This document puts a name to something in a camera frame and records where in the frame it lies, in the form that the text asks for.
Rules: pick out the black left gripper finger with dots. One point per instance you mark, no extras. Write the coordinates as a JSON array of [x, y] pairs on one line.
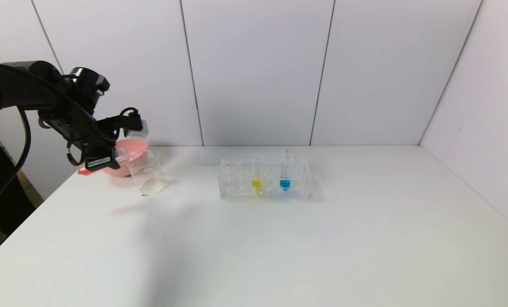
[[100, 162]]

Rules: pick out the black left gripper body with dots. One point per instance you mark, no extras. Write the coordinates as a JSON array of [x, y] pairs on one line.
[[98, 161]]

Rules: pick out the test tube with red pigment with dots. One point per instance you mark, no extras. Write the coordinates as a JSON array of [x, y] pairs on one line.
[[83, 170]]

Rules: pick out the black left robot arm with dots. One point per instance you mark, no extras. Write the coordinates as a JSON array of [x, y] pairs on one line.
[[32, 87]]

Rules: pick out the clear glass beaker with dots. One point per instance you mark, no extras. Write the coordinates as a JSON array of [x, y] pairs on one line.
[[149, 179]]

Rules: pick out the test tube with yellow pigment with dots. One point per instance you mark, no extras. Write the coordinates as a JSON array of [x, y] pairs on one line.
[[256, 183]]

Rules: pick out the test tube with blue pigment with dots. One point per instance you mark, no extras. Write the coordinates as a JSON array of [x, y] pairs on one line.
[[284, 183]]

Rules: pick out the clear acrylic test tube rack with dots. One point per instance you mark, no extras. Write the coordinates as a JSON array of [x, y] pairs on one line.
[[298, 183]]

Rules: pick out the pink plastic bowl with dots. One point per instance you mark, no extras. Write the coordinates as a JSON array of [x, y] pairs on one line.
[[132, 157]]

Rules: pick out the white paper sheet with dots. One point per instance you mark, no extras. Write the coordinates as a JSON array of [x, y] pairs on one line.
[[213, 157]]

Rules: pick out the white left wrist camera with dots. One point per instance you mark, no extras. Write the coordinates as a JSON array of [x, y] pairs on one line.
[[137, 130]]

